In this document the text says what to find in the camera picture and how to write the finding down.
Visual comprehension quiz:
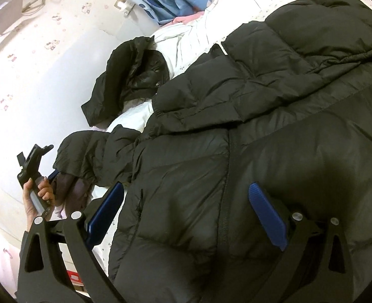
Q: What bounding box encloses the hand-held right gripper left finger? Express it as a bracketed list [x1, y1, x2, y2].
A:
[16, 181, 127, 303]

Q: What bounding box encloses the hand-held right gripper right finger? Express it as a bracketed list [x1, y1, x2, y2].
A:
[248, 182, 354, 303]

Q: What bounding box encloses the black puffer jacket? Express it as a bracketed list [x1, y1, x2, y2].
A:
[53, 0, 372, 303]

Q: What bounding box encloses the person's left hand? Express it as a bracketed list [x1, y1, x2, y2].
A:
[22, 178, 55, 225]

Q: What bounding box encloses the purple cloth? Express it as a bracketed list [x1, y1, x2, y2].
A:
[54, 173, 93, 210]

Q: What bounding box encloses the red box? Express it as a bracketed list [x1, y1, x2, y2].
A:
[66, 270, 86, 287]

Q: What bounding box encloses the white quilt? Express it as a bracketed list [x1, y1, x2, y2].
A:
[105, 0, 288, 133]

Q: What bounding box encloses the pink cloth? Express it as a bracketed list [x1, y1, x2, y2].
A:
[171, 11, 205, 26]

